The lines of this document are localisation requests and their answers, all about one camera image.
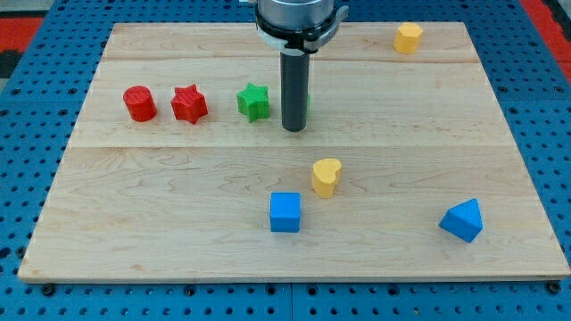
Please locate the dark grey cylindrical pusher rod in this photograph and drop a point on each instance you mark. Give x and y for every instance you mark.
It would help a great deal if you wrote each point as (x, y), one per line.
(294, 76)

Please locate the yellow heart block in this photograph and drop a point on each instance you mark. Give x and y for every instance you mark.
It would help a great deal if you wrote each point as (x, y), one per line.
(325, 176)

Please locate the blue cube block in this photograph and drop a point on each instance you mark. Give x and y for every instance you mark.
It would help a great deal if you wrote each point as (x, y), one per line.
(285, 212)

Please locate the green block behind rod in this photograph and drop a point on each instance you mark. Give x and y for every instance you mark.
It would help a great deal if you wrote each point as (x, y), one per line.
(308, 105)

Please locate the green star block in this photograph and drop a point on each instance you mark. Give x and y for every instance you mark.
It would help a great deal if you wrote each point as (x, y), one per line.
(253, 102)

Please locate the red star block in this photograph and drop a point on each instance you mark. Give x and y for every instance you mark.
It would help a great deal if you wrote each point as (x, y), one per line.
(189, 104)

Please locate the yellow hexagon block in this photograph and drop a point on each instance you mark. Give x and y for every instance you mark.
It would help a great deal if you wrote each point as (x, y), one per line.
(408, 37)

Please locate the light wooden board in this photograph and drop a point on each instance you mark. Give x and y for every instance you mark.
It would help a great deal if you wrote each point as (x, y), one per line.
(167, 201)

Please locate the red cylinder block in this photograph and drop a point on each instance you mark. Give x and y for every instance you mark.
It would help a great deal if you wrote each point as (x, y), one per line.
(140, 103)

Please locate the blue triangular prism block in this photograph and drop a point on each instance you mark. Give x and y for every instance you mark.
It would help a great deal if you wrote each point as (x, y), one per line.
(464, 220)

